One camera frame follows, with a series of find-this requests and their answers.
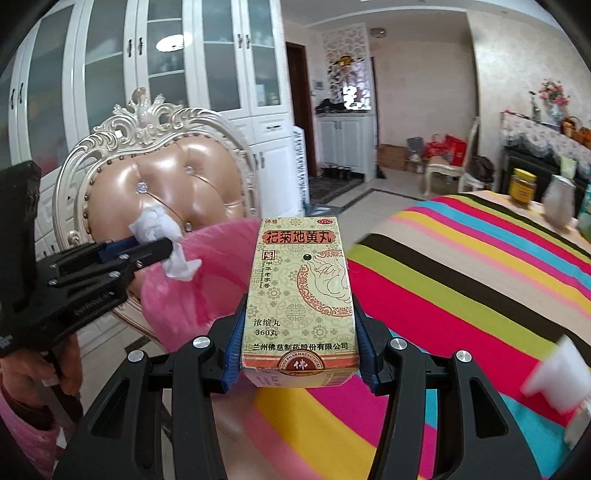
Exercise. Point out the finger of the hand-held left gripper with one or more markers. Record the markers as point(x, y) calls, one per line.
point(117, 248)
point(150, 256)

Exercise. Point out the blue white vase with flowers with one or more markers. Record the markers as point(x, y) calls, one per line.
point(554, 94)

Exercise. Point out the white patterned folding panel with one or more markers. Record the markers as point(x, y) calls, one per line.
point(300, 166)

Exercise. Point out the wicker basket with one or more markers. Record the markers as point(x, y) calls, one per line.
point(572, 127)

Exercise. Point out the row of dark shoes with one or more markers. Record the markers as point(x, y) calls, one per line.
point(338, 171)

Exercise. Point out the white carved side chair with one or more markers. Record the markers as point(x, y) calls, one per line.
point(445, 173)

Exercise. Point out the black upright piano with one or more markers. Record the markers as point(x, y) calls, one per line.
point(521, 159)

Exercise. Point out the person's left hand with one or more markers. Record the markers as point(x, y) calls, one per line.
point(23, 374)

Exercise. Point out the yellow lidded jar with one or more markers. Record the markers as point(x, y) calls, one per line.
point(523, 189)

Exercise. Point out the grey paper bag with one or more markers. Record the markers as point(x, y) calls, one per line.
point(415, 147)

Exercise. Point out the tall white glass cabinet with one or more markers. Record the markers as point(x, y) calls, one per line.
point(217, 69)

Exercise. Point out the black shoulder bag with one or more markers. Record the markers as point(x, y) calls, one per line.
point(482, 170)

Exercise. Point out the white foam block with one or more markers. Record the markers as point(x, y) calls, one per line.
point(558, 374)

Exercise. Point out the small cardboard box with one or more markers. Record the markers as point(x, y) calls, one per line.
point(414, 166)

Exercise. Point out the carved tufted dining chair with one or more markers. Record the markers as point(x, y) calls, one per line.
point(184, 184)

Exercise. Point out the pale green paper bag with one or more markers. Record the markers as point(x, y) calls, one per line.
point(569, 166)

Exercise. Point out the white lattice screen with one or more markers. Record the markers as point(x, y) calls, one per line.
point(344, 60)

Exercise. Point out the floral lace piano cover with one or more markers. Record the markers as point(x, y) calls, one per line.
point(540, 134)

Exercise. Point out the striped colourful tablecloth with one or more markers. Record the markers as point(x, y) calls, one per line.
point(461, 286)

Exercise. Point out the white ceramic teapot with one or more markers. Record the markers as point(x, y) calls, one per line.
point(558, 203)

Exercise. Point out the beige printed medicine box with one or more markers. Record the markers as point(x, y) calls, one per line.
point(300, 300)

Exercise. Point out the person's left forearm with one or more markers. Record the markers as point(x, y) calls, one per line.
point(23, 434)

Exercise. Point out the dark wooden door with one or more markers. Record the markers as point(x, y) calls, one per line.
point(298, 115)

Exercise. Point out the white tissue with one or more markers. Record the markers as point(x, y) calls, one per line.
point(152, 226)

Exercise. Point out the black cloth pile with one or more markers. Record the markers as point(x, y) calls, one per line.
point(331, 106)

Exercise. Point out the pink lined trash bin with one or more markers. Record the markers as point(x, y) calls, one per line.
point(207, 277)

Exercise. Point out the dark patterned doormat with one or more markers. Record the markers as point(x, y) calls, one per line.
point(334, 189)

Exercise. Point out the large red gift bag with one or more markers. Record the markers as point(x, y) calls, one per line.
point(456, 150)

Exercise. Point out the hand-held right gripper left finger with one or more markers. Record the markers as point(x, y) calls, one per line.
point(232, 364)

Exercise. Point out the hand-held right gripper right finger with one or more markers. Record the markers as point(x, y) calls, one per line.
point(369, 364)

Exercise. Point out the white shoe cabinet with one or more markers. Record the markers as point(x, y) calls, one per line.
point(346, 143)

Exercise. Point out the large cardboard box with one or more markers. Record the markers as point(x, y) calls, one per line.
point(391, 157)

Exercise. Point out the green floral bag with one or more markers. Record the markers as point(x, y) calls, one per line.
point(586, 203)

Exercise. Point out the small red gift bag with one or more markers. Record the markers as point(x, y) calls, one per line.
point(435, 147)

